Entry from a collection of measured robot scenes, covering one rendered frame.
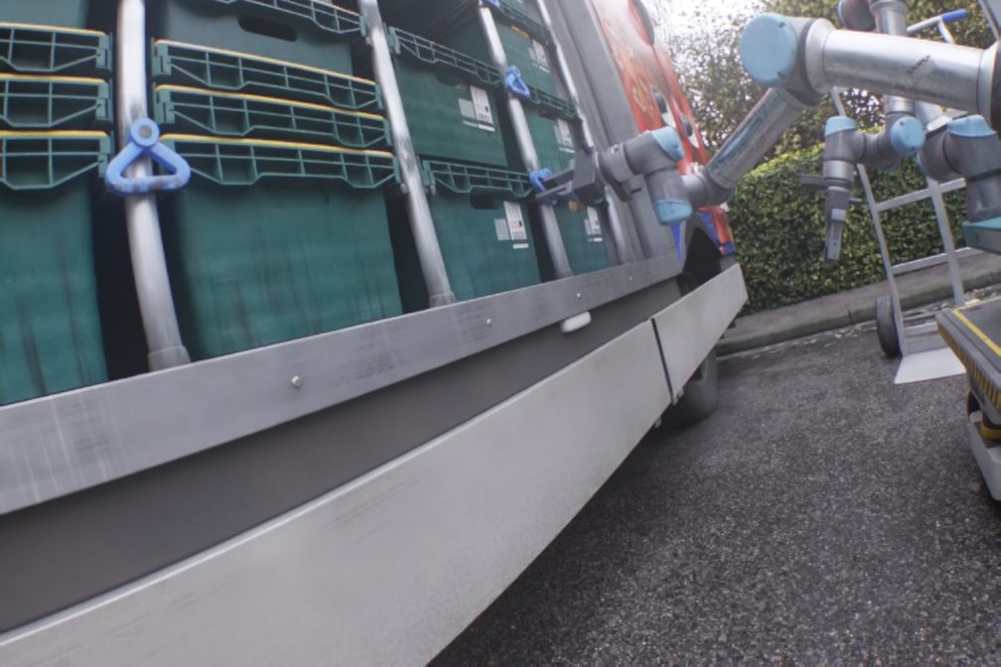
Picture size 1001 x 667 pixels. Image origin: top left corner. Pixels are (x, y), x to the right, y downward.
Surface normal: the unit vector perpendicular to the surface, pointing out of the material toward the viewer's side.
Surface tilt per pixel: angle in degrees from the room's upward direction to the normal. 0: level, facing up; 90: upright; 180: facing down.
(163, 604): 90
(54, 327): 92
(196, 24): 94
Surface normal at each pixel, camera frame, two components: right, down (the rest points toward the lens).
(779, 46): -0.93, 0.18
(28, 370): 0.81, -0.23
